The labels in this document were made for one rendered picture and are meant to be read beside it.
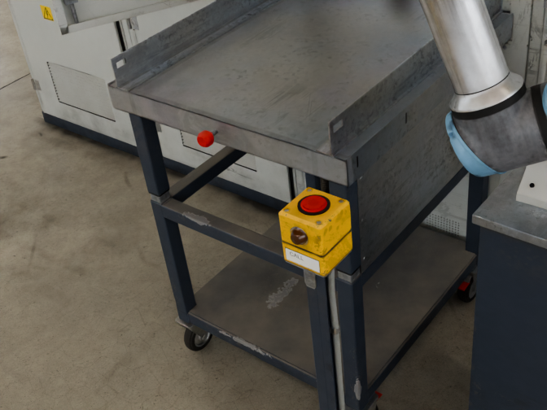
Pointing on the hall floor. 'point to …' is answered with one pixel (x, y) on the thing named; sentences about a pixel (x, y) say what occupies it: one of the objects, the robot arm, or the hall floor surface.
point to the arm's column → (509, 325)
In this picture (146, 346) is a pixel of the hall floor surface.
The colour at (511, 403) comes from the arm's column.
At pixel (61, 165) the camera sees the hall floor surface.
